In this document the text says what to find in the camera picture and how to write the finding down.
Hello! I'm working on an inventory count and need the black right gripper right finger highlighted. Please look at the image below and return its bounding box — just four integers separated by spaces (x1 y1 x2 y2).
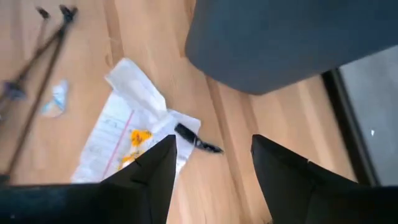
251 134 355 224

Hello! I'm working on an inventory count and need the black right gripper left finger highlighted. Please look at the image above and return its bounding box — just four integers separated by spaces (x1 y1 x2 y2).
93 134 178 224

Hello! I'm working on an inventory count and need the white plastic pouch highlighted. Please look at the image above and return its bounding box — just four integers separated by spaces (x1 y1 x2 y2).
70 57 202 184

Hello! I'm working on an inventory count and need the small white scrap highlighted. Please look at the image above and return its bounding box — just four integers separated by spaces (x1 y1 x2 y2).
41 79 70 119

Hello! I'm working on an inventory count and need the thin black stir stick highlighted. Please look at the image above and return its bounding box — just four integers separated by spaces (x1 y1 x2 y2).
0 6 72 103
32 6 52 57
2 4 78 178

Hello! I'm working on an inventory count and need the grey plastic trash bin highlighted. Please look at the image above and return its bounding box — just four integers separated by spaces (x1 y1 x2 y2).
185 0 398 96

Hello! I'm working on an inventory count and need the short black plastic piece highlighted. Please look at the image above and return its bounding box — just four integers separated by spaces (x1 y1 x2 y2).
174 122 224 155

